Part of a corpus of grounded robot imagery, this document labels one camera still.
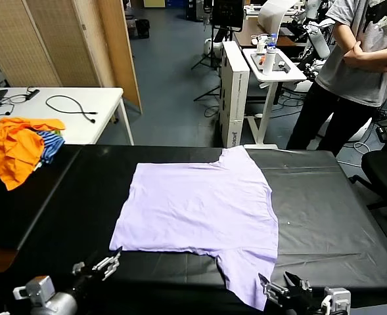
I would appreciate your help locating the orange garment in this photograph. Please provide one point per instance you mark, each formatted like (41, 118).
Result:
(12, 151)

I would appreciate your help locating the bare person forearm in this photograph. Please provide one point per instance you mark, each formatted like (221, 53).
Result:
(377, 60)

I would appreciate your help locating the wooden folding screen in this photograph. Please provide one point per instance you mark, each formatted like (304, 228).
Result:
(48, 39)

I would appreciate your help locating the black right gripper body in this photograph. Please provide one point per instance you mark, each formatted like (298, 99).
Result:
(303, 300)

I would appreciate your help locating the tall white cardboard box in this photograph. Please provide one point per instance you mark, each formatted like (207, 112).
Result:
(234, 98)

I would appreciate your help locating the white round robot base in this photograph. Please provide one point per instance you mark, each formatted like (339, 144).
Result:
(209, 46)

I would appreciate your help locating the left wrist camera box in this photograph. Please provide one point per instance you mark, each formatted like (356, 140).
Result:
(42, 285)

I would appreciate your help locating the black plastic table cover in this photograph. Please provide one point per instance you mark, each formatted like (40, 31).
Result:
(311, 203)

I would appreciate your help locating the blue storage cabinet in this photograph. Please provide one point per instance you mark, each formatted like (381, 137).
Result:
(175, 2)

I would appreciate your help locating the black office chair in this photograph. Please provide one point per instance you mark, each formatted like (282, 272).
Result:
(383, 167)

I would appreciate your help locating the black monitor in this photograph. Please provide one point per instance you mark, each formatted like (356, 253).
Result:
(227, 13)

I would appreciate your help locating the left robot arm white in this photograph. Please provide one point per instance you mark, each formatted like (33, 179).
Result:
(60, 303)

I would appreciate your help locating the black trash bin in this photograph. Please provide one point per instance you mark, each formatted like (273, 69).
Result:
(143, 28)

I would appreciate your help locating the person in grey t-shirt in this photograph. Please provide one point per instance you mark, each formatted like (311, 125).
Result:
(354, 78)

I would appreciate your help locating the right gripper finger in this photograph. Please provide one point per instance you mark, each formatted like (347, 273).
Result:
(301, 285)
(273, 292)

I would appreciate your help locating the lavender t-shirt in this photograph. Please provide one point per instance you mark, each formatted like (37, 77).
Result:
(196, 210)

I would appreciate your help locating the white tumbler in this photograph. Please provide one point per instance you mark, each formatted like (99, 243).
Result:
(268, 64)

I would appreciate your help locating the brown desk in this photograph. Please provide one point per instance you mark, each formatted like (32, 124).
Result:
(245, 33)

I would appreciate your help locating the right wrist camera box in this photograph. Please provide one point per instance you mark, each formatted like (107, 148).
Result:
(337, 298)

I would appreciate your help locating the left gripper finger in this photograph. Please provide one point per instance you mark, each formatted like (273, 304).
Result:
(78, 267)
(111, 260)

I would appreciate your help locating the black power strip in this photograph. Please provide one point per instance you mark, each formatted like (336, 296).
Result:
(33, 93)

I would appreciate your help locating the black tray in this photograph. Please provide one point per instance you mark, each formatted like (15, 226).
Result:
(280, 59)

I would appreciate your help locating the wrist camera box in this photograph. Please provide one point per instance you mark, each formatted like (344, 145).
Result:
(42, 285)
(337, 298)

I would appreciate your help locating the white cup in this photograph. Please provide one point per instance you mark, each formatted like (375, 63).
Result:
(261, 44)

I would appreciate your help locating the blue striped garment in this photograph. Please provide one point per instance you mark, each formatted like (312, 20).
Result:
(52, 144)

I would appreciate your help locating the white humanoid robot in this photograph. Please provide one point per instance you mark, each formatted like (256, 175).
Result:
(319, 44)

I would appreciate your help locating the beige cabinet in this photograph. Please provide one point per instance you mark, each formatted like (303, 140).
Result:
(153, 3)

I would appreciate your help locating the white curved sheet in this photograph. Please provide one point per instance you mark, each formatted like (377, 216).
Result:
(270, 14)

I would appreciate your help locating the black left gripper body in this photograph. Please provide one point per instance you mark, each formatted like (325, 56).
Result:
(88, 280)

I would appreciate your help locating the clear water bottle blue cap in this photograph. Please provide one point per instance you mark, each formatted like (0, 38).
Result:
(272, 41)

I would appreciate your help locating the white rolling side table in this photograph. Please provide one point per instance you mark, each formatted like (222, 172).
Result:
(272, 77)

